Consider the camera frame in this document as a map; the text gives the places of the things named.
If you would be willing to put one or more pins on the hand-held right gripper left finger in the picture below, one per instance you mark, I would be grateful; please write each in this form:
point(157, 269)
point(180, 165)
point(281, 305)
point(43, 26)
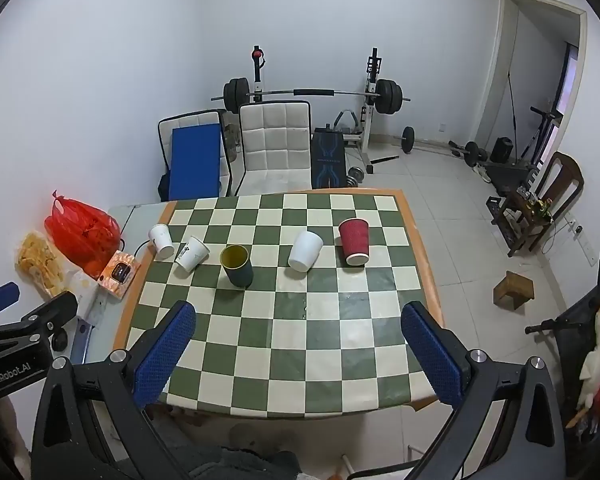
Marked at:
point(162, 355)

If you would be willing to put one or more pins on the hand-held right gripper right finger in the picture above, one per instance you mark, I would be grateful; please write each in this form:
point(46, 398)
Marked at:
point(432, 355)

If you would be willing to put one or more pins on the white printed paper cup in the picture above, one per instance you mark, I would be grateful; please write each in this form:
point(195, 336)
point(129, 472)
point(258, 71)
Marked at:
point(191, 254)

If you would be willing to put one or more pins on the dark green cup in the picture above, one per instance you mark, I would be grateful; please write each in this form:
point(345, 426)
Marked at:
point(237, 272)

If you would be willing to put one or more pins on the small white paper cup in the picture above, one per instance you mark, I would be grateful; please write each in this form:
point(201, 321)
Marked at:
point(161, 240)

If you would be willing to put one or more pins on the red ribbed paper cup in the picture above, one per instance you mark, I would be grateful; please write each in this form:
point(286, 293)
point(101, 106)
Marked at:
point(355, 242)

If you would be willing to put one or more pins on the plain white cup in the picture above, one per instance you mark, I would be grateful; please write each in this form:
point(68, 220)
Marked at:
point(304, 255)

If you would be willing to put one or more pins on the white carton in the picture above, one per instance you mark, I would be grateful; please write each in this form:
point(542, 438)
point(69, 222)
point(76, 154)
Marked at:
point(85, 290)

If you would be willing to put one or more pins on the clear bag of yellow snacks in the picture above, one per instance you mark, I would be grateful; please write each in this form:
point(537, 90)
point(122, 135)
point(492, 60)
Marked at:
point(37, 260)

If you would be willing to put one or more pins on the orange box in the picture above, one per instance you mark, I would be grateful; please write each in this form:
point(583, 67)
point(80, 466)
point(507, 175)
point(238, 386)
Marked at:
point(120, 275)

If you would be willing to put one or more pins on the red plastic bag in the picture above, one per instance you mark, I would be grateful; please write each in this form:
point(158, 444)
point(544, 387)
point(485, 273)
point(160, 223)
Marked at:
point(80, 232)

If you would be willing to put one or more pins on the small wooden stool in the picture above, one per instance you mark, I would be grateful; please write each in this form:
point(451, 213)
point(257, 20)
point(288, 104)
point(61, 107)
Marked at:
point(514, 287)

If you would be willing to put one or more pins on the grey folding table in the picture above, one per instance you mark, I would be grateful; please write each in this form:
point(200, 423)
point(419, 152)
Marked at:
point(130, 220)

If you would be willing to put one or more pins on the green checkered wooden table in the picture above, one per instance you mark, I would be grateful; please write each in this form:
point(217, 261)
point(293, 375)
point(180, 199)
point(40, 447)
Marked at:
point(290, 340)

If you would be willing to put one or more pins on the white goose plush toy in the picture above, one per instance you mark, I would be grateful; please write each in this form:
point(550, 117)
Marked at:
point(596, 355)

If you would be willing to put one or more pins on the white power strip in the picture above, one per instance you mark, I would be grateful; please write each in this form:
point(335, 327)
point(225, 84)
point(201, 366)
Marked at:
point(591, 252)

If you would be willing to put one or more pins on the blue board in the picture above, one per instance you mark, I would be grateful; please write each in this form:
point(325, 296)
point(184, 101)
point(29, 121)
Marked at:
point(195, 160)

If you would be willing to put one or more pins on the black dumbbell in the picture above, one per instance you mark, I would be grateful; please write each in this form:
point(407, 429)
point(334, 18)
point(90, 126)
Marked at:
point(472, 152)

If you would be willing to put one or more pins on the black speaker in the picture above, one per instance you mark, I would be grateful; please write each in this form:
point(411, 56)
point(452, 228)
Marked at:
point(501, 150)

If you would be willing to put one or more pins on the short barbell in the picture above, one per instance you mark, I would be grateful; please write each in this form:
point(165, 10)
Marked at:
point(407, 140)

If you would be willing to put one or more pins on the black bag with blue pattern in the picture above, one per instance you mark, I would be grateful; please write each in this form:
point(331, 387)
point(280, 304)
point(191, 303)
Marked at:
point(328, 160)

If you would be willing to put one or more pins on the dark wooden chair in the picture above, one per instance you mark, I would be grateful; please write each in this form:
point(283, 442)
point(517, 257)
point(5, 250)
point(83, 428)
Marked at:
point(562, 170)

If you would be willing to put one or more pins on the white padded chair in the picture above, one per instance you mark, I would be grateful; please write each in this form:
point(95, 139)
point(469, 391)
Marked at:
point(190, 119)
point(272, 145)

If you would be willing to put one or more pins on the white bench press rack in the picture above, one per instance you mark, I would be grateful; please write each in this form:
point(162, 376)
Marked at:
point(367, 125)

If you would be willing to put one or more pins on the long barbell with black plates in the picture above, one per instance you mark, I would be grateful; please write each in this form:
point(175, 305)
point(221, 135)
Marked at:
point(310, 92)

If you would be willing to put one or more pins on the white door frame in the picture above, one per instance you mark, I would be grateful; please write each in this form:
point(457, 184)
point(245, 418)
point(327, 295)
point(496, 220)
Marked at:
point(500, 60)

